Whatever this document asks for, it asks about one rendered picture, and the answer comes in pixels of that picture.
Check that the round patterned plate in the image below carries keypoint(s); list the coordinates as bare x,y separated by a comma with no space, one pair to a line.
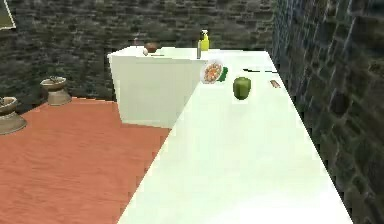
212,71

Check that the green bell pepper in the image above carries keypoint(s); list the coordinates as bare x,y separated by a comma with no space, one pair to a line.
242,87

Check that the tan pedestal plant pot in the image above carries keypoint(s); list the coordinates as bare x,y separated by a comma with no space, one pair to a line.
8,115
56,90

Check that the white framed picture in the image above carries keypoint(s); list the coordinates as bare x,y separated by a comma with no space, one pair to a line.
6,15

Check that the small white egg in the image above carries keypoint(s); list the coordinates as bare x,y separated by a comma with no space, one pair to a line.
145,52

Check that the green item behind plate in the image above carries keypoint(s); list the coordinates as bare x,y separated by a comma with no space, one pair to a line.
223,74

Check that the brown round bowl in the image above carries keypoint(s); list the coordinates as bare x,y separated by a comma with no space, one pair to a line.
151,47

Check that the white kitchen counter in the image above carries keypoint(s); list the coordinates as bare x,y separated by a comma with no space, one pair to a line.
233,150

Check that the black knife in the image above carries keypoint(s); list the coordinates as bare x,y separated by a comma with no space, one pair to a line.
258,70

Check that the small brown flat piece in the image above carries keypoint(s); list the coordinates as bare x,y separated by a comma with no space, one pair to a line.
275,83

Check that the yellow spray bottle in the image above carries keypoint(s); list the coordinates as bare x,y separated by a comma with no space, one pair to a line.
204,41

